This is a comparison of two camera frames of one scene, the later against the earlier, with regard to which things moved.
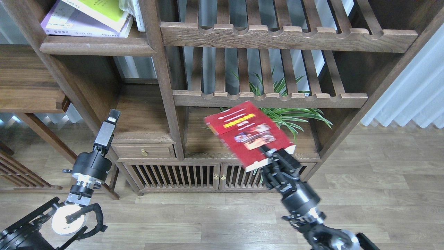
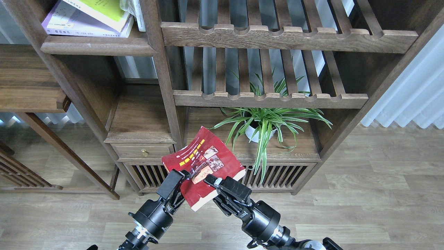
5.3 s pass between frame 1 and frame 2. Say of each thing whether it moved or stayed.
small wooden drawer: stayed
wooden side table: stayed
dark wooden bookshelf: stayed
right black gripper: moved
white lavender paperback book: stayed
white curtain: stayed
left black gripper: moved
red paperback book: moved
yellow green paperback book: stayed
